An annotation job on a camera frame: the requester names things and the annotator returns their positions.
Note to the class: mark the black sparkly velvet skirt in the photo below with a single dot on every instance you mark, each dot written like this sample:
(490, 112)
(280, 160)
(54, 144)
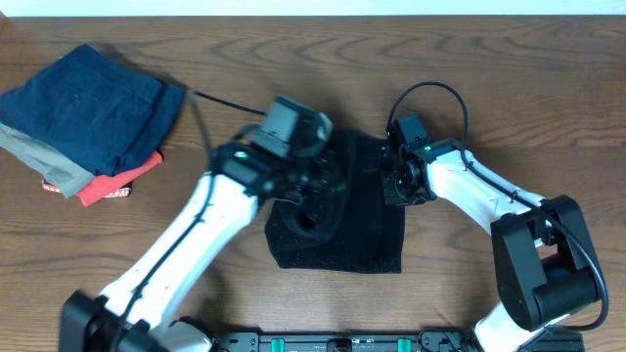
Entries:
(353, 231)

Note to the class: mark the folded red garment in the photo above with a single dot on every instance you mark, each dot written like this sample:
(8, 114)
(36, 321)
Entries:
(118, 186)

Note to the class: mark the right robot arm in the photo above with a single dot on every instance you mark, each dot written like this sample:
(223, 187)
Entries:
(548, 275)

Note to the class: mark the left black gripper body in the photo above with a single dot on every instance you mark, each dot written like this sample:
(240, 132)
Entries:
(305, 180)

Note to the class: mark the folded grey garment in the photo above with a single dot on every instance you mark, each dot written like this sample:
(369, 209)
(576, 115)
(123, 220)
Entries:
(54, 166)

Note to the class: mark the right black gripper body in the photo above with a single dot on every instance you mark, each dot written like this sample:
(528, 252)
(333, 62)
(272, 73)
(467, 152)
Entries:
(396, 192)

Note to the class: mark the folded navy blue shorts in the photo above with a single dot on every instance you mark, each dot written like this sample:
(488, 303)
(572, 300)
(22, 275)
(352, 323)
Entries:
(106, 118)

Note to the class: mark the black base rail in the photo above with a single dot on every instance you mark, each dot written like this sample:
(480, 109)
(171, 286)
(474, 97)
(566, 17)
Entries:
(429, 340)

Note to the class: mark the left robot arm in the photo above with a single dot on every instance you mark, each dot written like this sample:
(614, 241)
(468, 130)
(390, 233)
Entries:
(135, 312)

